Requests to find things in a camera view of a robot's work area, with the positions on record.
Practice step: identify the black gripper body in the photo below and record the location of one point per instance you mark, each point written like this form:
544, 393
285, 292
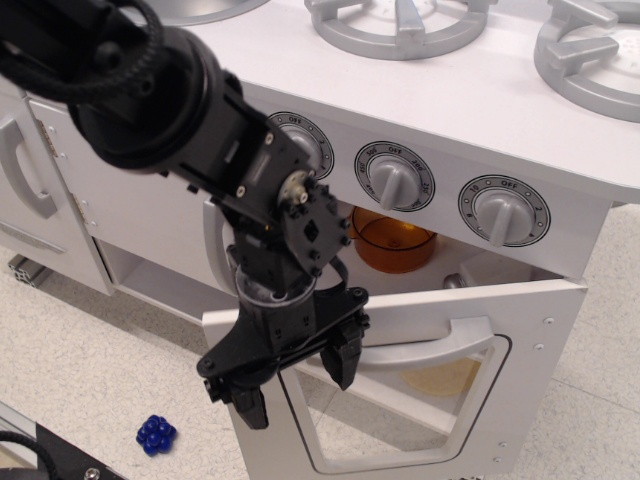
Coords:
267, 339

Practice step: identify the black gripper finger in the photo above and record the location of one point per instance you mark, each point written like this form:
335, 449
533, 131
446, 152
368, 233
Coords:
250, 405
341, 355

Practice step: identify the silver oven door handle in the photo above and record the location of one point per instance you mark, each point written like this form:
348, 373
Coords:
466, 336

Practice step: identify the white toy oven door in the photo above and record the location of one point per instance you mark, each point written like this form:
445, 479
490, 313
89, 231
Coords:
380, 428

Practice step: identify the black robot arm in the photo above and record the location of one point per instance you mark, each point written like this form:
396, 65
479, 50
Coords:
151, 99

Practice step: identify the blue toy grape bunch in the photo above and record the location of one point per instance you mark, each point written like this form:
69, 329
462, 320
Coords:
156, 435

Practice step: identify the yellow toy plate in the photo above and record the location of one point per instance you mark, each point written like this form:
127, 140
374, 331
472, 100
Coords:
443, 380

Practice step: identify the orange transparent toy cup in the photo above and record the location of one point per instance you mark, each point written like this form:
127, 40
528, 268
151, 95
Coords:
390, 245

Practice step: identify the white toy salt shaker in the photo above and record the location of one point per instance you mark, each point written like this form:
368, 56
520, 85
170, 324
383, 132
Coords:
486, 269

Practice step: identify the middle grey stove knob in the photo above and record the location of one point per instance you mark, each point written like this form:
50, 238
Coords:
394, 176

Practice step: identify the grey stove knob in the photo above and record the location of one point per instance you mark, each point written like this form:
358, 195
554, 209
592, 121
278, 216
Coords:
394, 176
504, 211
311, 139

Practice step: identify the white cabinet door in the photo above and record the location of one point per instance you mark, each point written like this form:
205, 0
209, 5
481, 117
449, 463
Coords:
39, 217
148, 228

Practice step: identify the left grey stove knob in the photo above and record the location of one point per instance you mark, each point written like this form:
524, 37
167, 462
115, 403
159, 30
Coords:
311, 139

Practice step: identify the right grey stove knob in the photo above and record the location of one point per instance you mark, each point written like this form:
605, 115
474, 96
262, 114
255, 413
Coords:
504, 211

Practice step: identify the white toy kitchen unit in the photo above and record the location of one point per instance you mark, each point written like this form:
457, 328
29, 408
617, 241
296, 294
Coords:
480, 110

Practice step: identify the white left cabinet door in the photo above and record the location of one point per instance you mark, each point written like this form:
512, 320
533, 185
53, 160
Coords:
39, 217

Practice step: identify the middle silver stove burner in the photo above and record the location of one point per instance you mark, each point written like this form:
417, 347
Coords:
410, 41

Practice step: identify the right silver stove burner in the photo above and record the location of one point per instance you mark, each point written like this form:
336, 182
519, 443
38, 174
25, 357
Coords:
588, 53

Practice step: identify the silver cabinet door handle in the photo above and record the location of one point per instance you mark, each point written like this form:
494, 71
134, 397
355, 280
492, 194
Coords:
218, 236

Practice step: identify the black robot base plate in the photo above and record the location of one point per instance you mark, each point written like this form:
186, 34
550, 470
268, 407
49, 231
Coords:
72, 462

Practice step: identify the aluminium frame rail left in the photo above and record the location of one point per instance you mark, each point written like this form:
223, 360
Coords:
28, 271

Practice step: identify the silver left door handle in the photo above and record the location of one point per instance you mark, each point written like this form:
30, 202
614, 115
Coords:
41, 204

